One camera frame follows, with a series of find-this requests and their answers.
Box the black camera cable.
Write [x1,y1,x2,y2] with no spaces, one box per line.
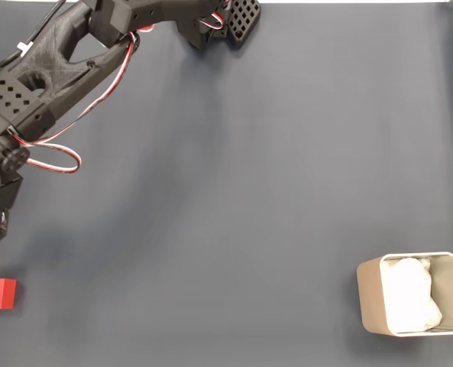
[0,0,67,80]

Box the beige open-top box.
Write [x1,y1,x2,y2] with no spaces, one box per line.
[355,251,453,338]

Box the red white black servo wire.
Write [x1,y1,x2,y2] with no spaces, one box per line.
[209,11,228,31]
[8,31,140,174]

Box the white crumpled paper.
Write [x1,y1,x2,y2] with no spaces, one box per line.
[380,258,444,334]

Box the dark grey table mat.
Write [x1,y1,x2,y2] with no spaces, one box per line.
[0,2,453,367]

